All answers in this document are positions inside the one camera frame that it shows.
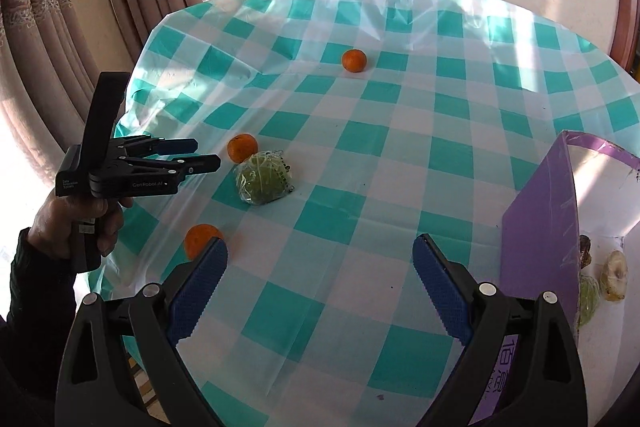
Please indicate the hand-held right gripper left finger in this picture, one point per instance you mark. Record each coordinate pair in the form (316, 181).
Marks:
(197, 297)

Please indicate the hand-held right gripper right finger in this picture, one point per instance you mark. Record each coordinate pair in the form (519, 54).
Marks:
(442, 292)

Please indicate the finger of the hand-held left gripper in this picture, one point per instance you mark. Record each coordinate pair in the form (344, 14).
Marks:
(175, 145)
(195, 166)

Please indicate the orange tangerine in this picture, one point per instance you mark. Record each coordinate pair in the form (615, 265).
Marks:
(354, 60)
(242, 147)
(197, 239)

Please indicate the large green pastry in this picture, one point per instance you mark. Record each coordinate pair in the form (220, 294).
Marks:
(264, 179)

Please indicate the purple cardboard box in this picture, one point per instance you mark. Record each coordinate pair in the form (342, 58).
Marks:
(540, 227)

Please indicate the small green pastry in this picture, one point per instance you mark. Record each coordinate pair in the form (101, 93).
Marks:
(588, 302)

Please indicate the dark passion fruit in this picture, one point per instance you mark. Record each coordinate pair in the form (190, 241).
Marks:
(585, 251)

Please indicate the person's left forearm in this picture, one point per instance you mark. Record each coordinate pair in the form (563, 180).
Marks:
(35, 307)

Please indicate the person's left hand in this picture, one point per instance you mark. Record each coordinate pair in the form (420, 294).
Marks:
(55, 227)

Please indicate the teal checkered tablecloth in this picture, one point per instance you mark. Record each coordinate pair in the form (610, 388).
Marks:
(400, 187)

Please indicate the heavy patterned curtain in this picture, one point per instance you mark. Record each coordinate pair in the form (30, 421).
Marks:
(75, 7)

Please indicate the red wooden door frame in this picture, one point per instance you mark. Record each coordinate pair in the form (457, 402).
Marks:
(629, 7)

